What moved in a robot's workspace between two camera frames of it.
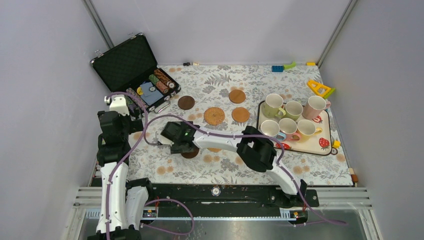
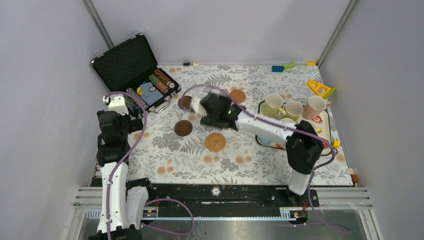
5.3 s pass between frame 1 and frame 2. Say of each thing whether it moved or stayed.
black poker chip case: stayed
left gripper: stayed
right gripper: moved
